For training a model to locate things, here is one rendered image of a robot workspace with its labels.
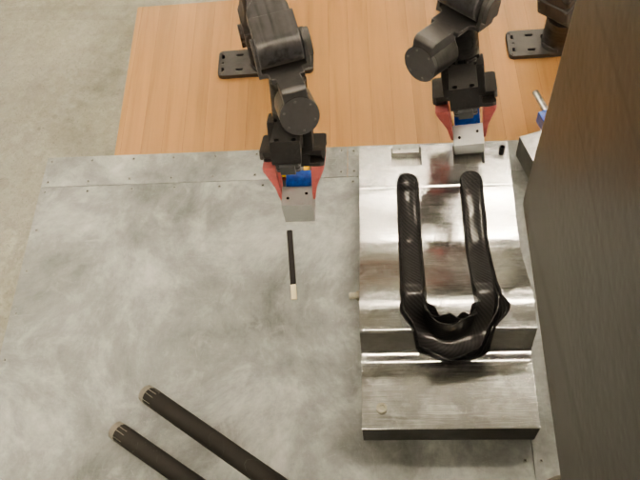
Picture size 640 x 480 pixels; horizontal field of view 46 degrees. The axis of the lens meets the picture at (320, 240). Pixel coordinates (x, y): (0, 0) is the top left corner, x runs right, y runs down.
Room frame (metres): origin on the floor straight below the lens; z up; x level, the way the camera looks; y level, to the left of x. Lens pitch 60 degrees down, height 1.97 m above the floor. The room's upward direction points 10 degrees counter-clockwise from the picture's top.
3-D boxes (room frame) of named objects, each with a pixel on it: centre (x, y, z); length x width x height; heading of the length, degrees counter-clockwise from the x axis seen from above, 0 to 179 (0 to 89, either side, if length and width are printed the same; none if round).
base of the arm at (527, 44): (1.05, -0.55, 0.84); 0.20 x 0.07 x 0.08; 82
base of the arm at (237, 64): (1.14, 0.05, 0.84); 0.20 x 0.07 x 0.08; 82
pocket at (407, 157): (0.78, -0.17, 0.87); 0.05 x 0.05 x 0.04; 80
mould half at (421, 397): (0.55, -0.18, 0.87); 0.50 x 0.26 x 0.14; 170
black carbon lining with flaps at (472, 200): (0.56, -0.20, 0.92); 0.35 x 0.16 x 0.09; 170
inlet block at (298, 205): (0.73, 0.02, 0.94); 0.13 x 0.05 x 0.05; 170
